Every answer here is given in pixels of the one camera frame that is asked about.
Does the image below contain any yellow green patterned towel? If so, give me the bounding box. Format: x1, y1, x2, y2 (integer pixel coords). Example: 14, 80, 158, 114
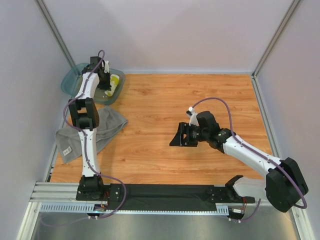
104, 74, 120, 97

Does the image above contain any grey towel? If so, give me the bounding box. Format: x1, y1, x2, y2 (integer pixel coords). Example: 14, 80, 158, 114
55, 105, 128, 164

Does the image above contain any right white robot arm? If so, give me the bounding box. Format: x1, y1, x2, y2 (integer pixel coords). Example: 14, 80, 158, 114
169, 107, 309, 213

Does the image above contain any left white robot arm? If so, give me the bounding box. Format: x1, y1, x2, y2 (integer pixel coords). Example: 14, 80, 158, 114
68, 56, 110, 201

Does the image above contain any teal transparent plastic tub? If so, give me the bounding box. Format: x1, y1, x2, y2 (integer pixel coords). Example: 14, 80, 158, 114
60, 63, 126, 105

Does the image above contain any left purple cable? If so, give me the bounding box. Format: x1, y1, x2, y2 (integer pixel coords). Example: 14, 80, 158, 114
39, 49, 128, 227

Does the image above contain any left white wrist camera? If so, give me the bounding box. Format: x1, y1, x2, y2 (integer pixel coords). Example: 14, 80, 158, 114
103, 60, 110, 74

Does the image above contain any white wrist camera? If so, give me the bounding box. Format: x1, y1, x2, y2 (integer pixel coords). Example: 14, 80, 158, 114
103, 60, 110, 74
186, 106, 199, 127

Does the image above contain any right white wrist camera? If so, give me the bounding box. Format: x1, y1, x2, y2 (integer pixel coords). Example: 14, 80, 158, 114
186, 106, 199, 127

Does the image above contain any left aluminium frame post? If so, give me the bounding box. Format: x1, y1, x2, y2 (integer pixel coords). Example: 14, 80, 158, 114
34, 0, 76, 68

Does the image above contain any aluminium frame post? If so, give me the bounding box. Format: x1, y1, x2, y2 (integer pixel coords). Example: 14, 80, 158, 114
34, 0, 76, 68
251, 0, 303, 79

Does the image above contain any aluminium front rail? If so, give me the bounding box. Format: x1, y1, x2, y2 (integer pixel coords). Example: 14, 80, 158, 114
29, 181, 305, 216

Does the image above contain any right aluminium frame post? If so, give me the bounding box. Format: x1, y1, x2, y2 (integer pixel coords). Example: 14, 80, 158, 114
251, 0, 303, 79

